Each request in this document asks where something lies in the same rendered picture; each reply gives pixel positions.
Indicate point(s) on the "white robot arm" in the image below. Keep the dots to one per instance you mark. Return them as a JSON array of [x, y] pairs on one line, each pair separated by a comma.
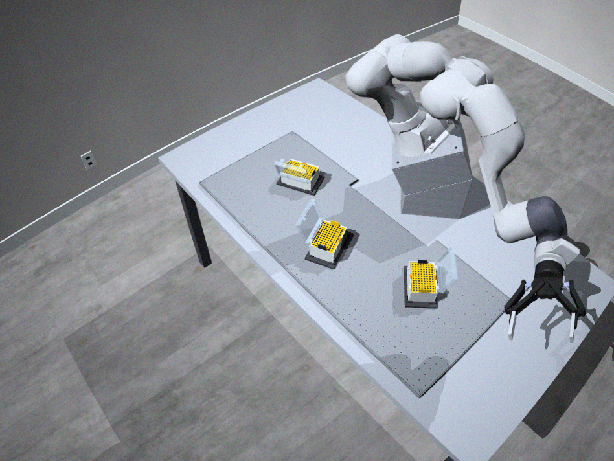
[[460, 86]]

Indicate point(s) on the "yellow tip rack insert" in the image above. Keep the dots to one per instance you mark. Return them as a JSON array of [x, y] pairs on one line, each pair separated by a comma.
[[422, 277], [328, 236], [310, 169]]

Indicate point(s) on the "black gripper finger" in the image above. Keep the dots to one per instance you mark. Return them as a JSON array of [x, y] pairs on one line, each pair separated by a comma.
[[575, 313], [514, 306]]

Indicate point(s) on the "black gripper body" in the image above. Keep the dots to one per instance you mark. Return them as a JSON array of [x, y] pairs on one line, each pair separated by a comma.
[[548, 270]]

